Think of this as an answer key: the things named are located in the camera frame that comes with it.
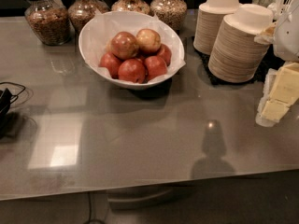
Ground rear stack paper bowls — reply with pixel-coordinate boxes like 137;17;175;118
193;0;240;55

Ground glass jar of granola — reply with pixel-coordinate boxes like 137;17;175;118
25;0;70;46

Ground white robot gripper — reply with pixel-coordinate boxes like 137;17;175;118
254;0;299;127

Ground red front right apple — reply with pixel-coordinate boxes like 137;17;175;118
144;56;167;80

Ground white bowl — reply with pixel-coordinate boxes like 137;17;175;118
78;10;186;91

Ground yellowish red top apple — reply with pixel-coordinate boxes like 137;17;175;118
136;28;161;54

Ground red front middle apple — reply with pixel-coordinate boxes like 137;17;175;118
118;59;146;84

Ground black mat under stacks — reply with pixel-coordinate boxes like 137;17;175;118
194;35;283;85

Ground black device with cable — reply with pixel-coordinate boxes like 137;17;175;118
0;81;27;129

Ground white paper bowl liner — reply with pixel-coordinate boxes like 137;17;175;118
81;9;187;85

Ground front stack paper bowls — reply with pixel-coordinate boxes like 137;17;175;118
208;4;273;83

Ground red right back apple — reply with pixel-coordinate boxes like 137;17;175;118
156;44;172;66

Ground red left apple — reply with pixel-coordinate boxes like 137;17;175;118
99;52;122;78

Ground stack paper bowls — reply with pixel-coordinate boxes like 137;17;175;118
193;0;240;55
208;4;273;83

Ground glass cereal jar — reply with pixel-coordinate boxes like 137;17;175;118
150;0;187;32
111;0;150;15
68;0;109;34

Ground large red top-left apple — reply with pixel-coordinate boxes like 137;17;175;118
110;32;139;60

